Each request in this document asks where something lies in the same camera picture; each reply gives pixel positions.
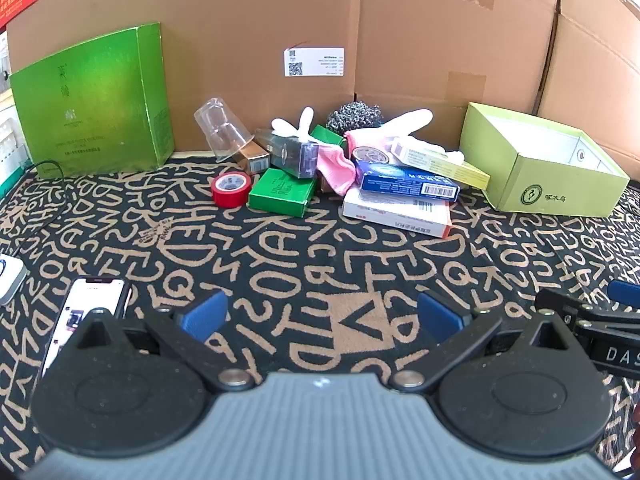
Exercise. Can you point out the dark shiny box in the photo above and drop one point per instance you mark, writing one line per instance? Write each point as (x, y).
(287, 155)

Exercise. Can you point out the white device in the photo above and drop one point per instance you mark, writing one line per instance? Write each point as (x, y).
(10, 277)

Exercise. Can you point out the blue box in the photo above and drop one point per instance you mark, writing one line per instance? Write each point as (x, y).
(400, 180)

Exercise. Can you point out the light green box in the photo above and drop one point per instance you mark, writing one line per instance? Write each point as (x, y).
(550, 180)

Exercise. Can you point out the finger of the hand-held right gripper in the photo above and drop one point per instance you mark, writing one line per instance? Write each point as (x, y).
(627, 294)
(560, 302)

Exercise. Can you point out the black mat with tan letters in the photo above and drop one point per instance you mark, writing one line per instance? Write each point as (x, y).
(300, 270)

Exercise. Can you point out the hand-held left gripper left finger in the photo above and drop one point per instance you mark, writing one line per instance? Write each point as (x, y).
(205, 315)

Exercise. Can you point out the tall green gift box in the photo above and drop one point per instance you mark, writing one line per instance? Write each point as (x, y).
(90, 105)

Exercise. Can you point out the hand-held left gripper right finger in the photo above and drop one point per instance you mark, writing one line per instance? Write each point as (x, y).
(440, 315)

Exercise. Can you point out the small green box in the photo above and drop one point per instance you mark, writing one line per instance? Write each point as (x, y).
(280, 190)
(327, 136)

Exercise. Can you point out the white and red medicine box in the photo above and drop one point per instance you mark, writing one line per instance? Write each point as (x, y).
(390, 215)

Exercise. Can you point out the small gold box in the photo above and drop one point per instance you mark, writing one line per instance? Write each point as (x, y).
(252, 157)

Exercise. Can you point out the smartphone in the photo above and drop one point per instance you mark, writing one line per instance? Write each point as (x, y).
(95, 300)

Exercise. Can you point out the clear plastic cup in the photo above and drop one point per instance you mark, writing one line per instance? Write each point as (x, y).
(222, 130)

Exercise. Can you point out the white glove with pink cuff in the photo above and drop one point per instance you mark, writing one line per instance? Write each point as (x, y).
(336, 170)
(395, 127)

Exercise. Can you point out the red tape roll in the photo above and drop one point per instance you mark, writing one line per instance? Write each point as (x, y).
(230, 192)

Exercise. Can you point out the large labelled cardboard box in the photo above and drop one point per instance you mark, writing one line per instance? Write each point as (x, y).
(225, 20)

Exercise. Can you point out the steel wool scrubber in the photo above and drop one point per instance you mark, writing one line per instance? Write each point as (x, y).
(352, 115)

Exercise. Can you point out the white and yellow medicine box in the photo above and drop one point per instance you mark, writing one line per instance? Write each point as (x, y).
(440, 162)

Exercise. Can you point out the round tin can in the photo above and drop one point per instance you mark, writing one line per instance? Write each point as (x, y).
(370, 155)

